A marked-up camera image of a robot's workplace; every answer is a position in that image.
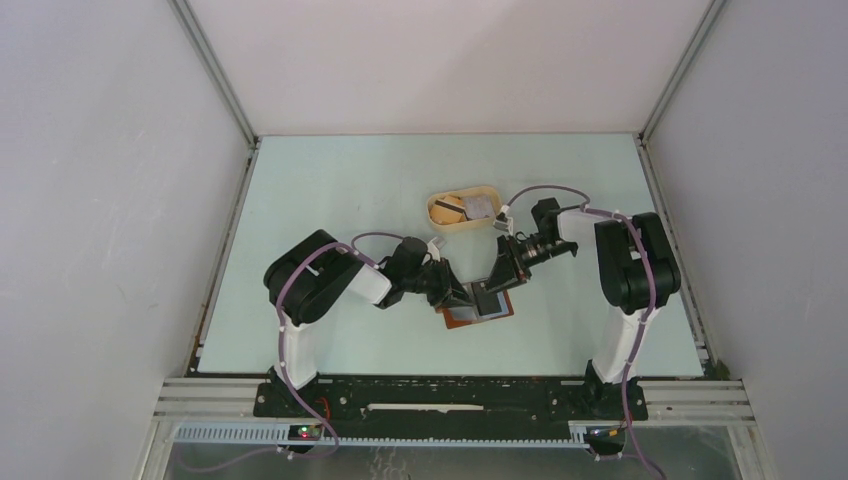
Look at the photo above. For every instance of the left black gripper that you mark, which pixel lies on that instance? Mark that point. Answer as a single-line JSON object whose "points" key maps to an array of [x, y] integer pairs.
{"points": [[449, 292]]}

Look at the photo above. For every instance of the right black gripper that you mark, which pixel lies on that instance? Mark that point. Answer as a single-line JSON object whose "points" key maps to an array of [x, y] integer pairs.
{"points": [[510, 269]]}

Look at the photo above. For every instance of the black credit card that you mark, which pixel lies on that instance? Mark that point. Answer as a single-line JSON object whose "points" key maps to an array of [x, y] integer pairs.
{"points": [[491, 305]]}

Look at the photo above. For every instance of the brown leather card holder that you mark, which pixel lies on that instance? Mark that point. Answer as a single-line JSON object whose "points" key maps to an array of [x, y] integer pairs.
{"points": [[466, 316]]}

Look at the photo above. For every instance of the silver VIP credit card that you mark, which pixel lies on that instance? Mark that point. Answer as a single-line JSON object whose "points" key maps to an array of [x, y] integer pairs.
{"points": [[478, 207]]}

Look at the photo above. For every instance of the beige oval tray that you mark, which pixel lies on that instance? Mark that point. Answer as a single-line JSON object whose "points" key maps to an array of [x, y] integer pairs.
{"points": [[466, 225]]}

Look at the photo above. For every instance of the gold credit card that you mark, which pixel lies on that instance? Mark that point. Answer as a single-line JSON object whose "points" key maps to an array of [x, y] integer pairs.
{"points": [[447, 210]]}

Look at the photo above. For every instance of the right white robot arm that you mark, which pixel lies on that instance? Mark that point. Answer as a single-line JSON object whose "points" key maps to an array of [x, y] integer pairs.
{"points": [[637, 271]]}

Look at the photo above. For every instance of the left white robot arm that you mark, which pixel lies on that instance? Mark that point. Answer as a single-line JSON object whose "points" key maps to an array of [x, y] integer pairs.
{"points": [[305, 283]]}

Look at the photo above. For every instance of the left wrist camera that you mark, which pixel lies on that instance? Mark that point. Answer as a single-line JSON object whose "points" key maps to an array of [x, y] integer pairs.
{"points": [[434, 247]]}

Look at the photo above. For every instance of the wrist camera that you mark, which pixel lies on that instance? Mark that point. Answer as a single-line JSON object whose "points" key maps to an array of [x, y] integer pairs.
{"points": [[503, 221], [434, 247]]}

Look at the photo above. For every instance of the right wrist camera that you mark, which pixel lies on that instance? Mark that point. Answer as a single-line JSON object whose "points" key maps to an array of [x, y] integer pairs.
{"points": [[503, 221]]}

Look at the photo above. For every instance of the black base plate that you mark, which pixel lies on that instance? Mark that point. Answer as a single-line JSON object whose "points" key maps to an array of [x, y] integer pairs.
{"points": [[456, 407]]}

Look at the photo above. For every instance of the aluminium frame rail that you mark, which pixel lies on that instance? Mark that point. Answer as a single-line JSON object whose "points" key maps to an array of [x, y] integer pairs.
{"points": [[669, 402]]}

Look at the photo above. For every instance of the grey cable duct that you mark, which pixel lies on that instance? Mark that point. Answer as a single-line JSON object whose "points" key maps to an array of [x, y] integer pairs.
{"points": [[283, 435]]}

